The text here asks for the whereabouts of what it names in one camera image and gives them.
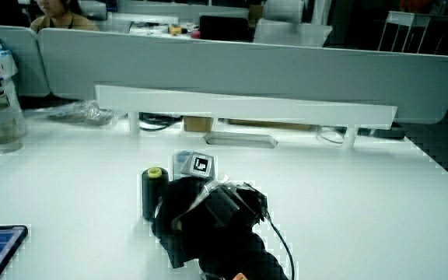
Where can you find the person's right hand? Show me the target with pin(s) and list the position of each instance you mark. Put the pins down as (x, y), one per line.
(193, 202)

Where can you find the person's right forearm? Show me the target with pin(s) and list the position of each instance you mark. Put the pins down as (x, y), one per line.
(239, 258)

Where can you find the black thread spool yellow core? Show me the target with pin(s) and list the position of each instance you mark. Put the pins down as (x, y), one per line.
(152, 194)

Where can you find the small brown cardboard box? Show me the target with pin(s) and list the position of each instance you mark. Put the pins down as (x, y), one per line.
(197, 123)

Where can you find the white desk shelf riser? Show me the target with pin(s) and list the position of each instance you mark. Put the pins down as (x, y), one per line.
(247, 107)

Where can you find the flat brown board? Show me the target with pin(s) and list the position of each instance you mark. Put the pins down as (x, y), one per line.
(270, 124)

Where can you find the crumpled clear plastic bag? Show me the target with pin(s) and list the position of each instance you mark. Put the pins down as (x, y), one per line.
(84, 113)

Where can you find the long grey desk partition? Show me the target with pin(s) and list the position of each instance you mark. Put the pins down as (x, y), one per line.
(247, 66)

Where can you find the yellow tape measure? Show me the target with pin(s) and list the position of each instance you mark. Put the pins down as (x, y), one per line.
(175, 30)

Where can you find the black monitor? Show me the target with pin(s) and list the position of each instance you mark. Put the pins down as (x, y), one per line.
(224, 28)

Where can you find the white office chair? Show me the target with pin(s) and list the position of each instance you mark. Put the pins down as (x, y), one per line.
(290, 33)

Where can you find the short grey desk partition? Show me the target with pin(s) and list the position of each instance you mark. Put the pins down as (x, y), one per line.
(18, 58)

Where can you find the white metal frame stand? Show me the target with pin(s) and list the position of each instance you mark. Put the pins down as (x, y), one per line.
(404, 19)

